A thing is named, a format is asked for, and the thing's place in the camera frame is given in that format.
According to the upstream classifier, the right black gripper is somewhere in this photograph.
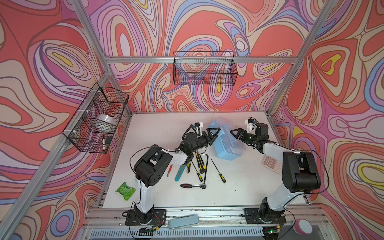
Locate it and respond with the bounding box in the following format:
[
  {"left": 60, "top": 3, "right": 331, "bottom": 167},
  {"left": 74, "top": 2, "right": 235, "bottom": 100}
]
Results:
[{"left": 230, "top": 128, "right": 259, "bottom": 145}]

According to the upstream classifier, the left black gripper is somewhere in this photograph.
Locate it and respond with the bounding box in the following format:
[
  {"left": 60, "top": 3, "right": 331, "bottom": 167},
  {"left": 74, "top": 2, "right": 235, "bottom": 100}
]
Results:
[{"left": 188, "top": 129, "right": 221, "bottom": 155}]

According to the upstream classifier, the blue plastic tool box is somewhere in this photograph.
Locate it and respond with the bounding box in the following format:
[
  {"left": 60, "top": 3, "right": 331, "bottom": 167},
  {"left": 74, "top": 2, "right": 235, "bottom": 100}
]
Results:
[{"left": 209, "top": 117, "right": 246, "bottom": 161}]

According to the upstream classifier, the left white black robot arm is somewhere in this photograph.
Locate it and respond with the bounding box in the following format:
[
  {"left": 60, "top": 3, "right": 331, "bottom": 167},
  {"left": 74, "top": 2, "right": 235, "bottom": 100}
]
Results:
[{"left": 132, "top": 125, "right": 221, "bottom": 215}]

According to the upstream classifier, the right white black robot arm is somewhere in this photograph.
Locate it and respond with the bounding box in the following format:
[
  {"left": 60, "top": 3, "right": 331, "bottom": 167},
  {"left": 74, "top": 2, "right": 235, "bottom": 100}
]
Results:
[{"left": 230, "top": 123, "right": 321, "bottom": 222}]

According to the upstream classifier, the large black hex key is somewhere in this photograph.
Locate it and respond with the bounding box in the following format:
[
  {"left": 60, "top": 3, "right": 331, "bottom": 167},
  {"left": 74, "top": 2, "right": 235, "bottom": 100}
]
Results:
[{"left": 201, "top": 154, "right": 210, "bottom": 187}]

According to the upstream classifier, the yellow black utility knife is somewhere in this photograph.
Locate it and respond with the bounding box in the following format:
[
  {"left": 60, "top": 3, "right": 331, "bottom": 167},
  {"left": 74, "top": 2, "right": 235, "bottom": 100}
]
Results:
[{"left": 195, "top": 151, "right": 206, "bottom": 174}]

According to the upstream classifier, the yellow black screwdriver right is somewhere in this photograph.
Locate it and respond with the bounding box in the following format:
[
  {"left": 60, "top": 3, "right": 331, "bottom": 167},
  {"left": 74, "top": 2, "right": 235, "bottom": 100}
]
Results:
[{"left": 211, "top": 159, "right": 227, "bottom": 183}]

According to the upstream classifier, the pink calculator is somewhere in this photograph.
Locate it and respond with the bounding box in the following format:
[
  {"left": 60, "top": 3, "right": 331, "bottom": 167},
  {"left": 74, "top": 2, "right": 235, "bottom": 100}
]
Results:
[{"left": 262, "top": 156, "right": 283, "bottom": 174}]

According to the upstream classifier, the teal utility knife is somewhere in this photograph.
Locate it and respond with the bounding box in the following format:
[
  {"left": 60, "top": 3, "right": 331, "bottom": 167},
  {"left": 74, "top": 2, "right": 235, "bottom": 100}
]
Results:
[{"left": 175, "top": 165, "right": 187, "bottom": 182}]

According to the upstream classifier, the black ratchet wrench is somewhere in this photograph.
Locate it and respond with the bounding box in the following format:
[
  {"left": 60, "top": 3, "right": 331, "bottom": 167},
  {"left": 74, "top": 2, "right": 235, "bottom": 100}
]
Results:
[{"left": 180, "top": 184, "right": 207, "bottom": 189}]

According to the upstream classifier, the grey blue foot pedal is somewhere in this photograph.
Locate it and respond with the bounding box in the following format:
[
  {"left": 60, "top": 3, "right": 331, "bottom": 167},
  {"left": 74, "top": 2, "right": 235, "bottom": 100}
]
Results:
[{"left": 168, "top": 215, "right": 200, "bottom": 230}]

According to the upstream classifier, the silver tape roll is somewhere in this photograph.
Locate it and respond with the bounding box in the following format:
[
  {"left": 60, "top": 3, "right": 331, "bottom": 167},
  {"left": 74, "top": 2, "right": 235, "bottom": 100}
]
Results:
[{"left": 96, "top": 114, "right": 118, "bottom": 126}]

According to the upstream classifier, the green packet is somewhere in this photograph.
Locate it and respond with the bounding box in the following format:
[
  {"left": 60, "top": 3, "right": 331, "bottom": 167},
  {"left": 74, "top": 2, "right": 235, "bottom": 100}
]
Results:
[{"left": 116, "top": 182, "right": 136, "bottom": 201}]

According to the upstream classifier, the red handled hex key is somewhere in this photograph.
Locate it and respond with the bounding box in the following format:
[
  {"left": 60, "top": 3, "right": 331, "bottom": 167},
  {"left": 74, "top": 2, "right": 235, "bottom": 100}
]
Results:
[{"left": 167, "top": 165, "right": 173, "bottom": 177}]

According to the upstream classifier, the back black wire basket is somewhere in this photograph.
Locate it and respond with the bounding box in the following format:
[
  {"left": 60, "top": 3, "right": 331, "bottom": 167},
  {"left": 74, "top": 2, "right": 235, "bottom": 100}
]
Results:
[{"left": 173, "top": 50, "right": 238, "bottom": 86}]

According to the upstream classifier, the black wire basket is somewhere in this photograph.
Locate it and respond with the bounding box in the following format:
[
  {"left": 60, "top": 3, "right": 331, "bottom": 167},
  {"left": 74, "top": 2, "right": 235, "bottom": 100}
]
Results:
[
  {"left": 63, "top": 83, "right": 129, "bottom": 154},
  {"left": 173, "top": 50, "right": 238, "bottom": 86}
]

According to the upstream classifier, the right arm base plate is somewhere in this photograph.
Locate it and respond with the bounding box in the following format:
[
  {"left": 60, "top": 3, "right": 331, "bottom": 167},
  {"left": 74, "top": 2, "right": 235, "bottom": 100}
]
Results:
[{"left": 243, "top": 208, "right": 287, "bottom": 225}]

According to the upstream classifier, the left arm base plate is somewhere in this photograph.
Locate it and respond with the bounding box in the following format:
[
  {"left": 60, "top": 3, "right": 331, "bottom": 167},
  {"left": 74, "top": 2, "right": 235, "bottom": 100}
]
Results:
[{"left": 125, "top": 209, "right": 167, "bottom": 227}]

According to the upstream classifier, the left black wire basket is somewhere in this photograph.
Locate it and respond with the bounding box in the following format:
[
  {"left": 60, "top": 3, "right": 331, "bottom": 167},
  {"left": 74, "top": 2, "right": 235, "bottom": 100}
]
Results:
[{"left": 63, "top": 83, "right": 129, "bottom": 154}]

